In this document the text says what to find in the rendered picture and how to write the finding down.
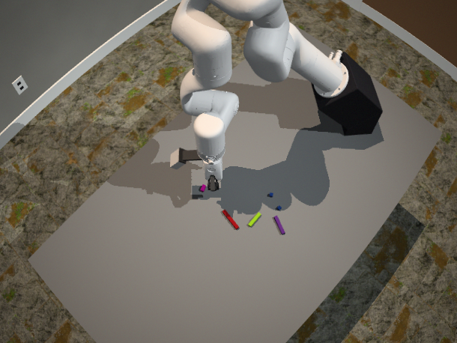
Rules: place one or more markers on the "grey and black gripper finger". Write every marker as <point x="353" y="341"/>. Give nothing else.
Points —
<point x="213" y="186"/>

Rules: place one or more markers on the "lime green rod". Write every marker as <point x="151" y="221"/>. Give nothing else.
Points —
<point x="254" y="219"/>

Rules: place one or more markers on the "purple rod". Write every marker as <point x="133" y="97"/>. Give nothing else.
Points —
<point x="279" y="225"/>

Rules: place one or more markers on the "red rod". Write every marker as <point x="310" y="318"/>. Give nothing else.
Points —
<point x="230" y="219"/>

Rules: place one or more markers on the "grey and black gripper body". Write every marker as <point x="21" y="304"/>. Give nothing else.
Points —
<point x="215" y="169"/>

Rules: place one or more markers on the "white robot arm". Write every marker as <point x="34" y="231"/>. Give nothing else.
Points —
<point x="266" y="49"/>

